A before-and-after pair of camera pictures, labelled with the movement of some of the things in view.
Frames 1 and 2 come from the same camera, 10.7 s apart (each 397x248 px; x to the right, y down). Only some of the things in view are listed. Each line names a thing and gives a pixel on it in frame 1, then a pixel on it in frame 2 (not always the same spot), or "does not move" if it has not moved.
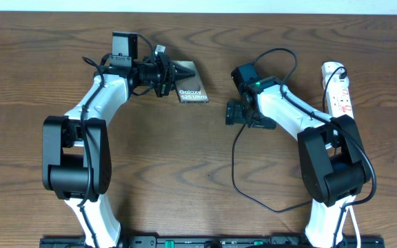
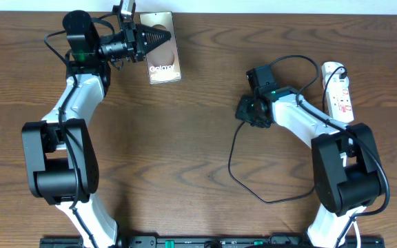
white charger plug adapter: (334, 83) does not move
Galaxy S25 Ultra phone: (191, 89) → (163, 63)
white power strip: (337, 90) does not move
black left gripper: (169, 75) → (131, 34)
